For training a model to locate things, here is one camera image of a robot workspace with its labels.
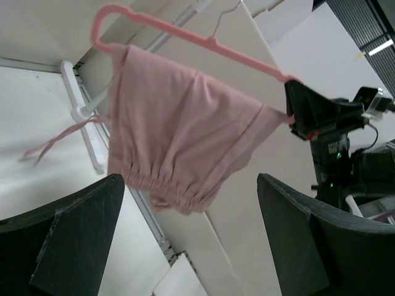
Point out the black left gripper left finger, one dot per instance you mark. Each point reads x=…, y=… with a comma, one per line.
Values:
x=61, y=248

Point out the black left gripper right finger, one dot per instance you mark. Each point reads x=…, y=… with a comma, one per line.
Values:
x=320, y=250

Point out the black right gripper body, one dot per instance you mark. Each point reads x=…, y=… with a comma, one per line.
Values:
x=329, y=147

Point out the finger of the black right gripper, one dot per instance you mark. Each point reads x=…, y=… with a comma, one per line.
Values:
x=310, y=109

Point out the pink trousers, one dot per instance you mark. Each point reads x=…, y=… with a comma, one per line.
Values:
x=184, y=173

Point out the pink clothes hanger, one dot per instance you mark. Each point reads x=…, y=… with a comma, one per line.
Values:
x=191, y=40

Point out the white clothes rack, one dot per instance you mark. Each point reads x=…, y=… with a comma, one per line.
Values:
x=83, y=110

